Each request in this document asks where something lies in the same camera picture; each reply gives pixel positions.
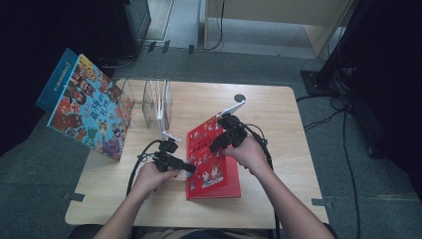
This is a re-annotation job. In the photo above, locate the red picture book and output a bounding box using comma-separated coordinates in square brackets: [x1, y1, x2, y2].
[185, 114, 243, 201]

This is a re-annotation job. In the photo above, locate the dark blue monster picture book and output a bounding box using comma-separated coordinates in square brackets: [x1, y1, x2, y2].
[35, 48, 81, 113]

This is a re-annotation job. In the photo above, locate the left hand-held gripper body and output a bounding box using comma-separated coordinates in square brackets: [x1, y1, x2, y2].
[151, 129, 187, 173]

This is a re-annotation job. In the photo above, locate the left hand-held gripper cable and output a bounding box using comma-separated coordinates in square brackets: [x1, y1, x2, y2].
[125, 138, 163, 197]

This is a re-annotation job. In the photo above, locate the hand-held gripper cable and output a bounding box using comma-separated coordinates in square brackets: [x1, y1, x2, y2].
[242, 122, 282, 239]
[125, 138, 163, 197]

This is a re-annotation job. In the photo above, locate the light blue animals picture book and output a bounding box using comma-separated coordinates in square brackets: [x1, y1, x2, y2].
[46, 53, 135, 162]

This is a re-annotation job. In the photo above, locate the light wooden cabinet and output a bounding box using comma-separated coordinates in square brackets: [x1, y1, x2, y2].
[203, 0, 357, 58]

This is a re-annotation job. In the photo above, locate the curved black floor cable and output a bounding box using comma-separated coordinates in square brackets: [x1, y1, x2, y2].
[295, 94, 349, 132]

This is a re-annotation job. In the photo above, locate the black hanging cable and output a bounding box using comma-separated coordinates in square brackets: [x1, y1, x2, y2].
[195, 0, 227, 53]

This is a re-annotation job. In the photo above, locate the clear acrylic book rack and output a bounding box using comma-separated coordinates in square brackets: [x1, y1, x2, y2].
[113, 78, 173, 132]

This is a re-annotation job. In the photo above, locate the dark curtain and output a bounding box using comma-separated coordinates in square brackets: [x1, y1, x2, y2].
[0, 0, 115, 157]
[344, 0, 422, 200]

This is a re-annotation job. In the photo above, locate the right hand-held gripper cable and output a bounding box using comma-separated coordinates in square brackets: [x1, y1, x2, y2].
[242, 122, 282, 239]

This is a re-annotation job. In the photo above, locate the black metal stand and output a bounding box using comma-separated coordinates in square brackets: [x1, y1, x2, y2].
[300, 0, 366, 98]

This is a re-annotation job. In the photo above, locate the person's left hand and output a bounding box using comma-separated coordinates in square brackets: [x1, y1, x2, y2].
[131, 161, 180, 201]

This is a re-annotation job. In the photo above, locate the black floor cable loop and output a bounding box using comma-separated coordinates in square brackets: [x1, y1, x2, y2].
[99, 54, 137, 70]

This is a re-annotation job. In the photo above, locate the dark cabinet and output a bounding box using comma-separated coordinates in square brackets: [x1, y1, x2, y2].
[112, 0, 152, 58]

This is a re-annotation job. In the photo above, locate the person's lap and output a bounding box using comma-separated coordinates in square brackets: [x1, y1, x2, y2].
[132, 227, 273, 239]

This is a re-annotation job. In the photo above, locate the person's right hand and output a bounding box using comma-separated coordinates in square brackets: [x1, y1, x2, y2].
[223, 135, 272, 177]

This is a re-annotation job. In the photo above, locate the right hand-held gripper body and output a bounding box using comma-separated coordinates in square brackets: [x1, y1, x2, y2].
[215, 100, 250, 150]

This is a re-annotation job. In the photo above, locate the long black floor cable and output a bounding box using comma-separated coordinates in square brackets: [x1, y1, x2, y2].
[341, 109, 362, 239]

